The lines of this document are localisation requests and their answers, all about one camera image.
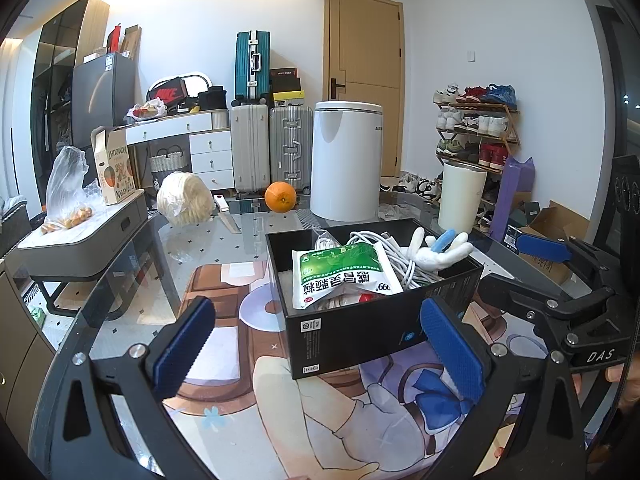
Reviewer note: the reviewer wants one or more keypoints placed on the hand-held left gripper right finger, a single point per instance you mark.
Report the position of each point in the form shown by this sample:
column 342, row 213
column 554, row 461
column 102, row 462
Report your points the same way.
column 452, row 345

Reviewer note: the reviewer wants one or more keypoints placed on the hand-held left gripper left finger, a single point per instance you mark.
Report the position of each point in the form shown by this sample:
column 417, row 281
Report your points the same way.
column 185, row 345

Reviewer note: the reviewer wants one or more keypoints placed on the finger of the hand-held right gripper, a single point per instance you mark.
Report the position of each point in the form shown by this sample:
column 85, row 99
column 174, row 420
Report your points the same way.
column 515, row 296
column 542, row 247

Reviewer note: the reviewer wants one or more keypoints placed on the white cartoon glove toy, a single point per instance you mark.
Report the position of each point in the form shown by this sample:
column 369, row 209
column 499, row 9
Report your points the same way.
column 440, row 255

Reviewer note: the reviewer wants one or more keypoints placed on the black cardboard box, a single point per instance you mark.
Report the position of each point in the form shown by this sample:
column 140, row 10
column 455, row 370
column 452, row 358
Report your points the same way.
column 350, row 340

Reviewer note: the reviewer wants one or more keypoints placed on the green and white medicine packet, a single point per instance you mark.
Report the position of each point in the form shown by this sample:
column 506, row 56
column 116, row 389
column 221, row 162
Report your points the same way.
column 345, row 272

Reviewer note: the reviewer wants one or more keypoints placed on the person's right hand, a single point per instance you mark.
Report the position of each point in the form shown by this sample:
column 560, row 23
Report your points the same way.
column 629, row 392

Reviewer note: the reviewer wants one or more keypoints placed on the open brown cardboard box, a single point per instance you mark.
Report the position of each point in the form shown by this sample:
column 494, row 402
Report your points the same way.
column 555, row 232

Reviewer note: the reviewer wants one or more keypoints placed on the purple paper bag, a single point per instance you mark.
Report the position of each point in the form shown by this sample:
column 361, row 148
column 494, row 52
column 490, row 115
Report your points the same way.
column 510, row 195

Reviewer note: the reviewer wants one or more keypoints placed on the small white round bin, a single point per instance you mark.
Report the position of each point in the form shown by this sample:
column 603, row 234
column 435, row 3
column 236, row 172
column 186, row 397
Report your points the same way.
column 462, row 197

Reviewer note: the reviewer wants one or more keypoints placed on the wooden shoe rack with shoes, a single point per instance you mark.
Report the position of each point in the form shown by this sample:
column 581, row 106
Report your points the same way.
column 475, row 130

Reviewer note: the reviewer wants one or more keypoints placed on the grey side cabinet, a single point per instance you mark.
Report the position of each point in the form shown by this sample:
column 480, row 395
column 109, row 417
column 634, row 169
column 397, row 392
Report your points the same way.
column 85, row 250

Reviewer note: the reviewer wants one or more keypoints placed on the shoes on floor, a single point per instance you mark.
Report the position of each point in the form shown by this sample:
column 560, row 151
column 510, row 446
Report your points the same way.
column 412, row 185

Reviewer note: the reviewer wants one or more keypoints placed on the napa cabbage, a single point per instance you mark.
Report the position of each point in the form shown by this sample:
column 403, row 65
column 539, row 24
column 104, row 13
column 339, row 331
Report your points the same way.
column 185, row 200

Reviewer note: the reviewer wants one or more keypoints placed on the printed cartoon table mat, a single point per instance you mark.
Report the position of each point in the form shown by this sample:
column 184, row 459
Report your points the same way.
column 325, row 420

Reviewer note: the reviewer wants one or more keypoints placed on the black framed window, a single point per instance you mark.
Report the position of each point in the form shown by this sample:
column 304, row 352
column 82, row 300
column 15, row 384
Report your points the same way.
column 625, row 85

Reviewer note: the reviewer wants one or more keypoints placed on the orange fruit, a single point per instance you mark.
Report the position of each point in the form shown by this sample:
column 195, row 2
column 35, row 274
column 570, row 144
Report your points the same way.
column 280, row 197

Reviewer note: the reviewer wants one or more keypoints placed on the white woven basket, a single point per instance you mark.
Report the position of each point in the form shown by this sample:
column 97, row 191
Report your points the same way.
column 170, row 160

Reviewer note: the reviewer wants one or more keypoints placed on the printed fruit carton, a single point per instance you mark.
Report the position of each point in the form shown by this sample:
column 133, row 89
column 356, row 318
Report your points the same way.
column 115, row 170

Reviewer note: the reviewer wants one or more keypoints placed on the white desk with drawers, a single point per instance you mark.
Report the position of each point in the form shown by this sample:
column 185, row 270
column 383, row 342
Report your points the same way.
column 210, row 152

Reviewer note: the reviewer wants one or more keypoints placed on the clear plastic bag of oranges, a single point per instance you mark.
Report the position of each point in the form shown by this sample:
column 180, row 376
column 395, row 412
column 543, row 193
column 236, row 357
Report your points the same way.
column 70, row 185

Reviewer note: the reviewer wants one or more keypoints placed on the white suitcase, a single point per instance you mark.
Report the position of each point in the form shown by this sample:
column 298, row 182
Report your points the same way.
column 249, row 147

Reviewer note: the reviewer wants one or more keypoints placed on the large white trash can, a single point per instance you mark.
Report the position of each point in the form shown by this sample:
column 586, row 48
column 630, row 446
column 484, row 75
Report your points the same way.
column 345, row 165

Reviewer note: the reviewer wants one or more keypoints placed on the silver suitcase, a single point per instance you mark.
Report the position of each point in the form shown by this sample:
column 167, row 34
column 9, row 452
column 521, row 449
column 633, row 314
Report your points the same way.
column 291, row 147

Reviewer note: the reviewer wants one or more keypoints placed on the plastic bag of food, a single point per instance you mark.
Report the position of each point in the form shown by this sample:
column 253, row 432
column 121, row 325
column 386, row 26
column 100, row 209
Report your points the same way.
column 146, row 111

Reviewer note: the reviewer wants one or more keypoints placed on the wooden door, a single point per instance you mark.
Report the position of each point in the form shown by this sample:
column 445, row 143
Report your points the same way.
column 365, row 80

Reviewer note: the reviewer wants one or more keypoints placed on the black bag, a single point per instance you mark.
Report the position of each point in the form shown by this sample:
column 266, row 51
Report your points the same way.
column 212, row 99

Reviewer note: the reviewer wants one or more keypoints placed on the red and black shoe box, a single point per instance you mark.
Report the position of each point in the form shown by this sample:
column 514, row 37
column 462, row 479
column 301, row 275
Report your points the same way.
column 167, row 90

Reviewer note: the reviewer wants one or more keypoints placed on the grey refrigerator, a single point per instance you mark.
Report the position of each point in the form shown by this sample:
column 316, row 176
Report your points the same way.
column 102, row 100

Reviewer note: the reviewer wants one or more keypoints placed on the white framed oval mirror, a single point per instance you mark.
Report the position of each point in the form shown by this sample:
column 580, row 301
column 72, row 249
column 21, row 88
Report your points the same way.
column 200, row 79

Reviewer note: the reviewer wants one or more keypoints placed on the yellow and black box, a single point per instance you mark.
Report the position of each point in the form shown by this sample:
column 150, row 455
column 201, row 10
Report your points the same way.
column 289, row 98

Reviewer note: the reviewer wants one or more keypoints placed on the black gift box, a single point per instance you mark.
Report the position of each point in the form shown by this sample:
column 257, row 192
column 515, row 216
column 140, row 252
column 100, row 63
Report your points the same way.
column 286, row 79

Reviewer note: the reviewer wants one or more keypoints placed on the teal suitcase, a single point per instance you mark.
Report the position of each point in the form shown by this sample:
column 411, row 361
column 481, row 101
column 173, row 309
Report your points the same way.
column 252, row 65

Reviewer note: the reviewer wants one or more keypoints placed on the dark glass wardrobe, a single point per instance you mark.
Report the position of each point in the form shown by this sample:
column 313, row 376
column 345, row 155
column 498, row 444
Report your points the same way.
column 60, row 85

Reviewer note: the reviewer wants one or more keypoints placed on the brown flat cardboard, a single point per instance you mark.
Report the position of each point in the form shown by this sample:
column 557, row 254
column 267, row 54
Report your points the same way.
column 131, row 42

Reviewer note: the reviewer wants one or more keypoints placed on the red flat box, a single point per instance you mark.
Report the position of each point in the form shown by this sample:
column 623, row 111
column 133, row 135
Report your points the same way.
column 114, row 37

